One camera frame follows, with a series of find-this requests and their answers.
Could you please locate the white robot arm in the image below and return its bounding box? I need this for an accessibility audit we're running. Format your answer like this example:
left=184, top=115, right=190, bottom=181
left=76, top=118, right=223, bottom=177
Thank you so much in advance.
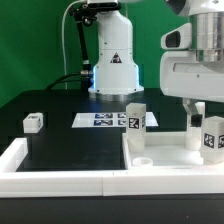
left=70, top=0, right=224, bottom=115

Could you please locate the white square tabletop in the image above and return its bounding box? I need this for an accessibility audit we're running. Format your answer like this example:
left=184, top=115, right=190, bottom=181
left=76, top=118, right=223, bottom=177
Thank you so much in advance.
left=122, top=132, right=224, bottom=170

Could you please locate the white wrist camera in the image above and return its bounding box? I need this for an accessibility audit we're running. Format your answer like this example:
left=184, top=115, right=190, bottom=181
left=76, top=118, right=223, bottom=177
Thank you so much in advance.
left=161, top=23, right=192, bottom=50

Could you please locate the white U-shaped fence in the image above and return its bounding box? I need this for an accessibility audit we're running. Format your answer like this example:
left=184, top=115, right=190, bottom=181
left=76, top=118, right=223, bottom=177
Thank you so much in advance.
left=0, top=138, right=224, bottom=198

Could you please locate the black cable bundle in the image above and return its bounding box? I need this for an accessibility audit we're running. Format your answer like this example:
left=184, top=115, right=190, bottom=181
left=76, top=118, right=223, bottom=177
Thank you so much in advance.
left=45, top=6, right=93, bottom=92

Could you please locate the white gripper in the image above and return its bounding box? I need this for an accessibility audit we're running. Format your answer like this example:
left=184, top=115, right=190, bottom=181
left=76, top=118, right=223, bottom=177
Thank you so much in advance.
left=160, top=51, right=224, bottom=128

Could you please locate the white marker sheet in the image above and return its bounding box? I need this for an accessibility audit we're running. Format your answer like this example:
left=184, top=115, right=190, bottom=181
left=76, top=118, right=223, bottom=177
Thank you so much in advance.
left=72, top=112, right=158, bottom=128

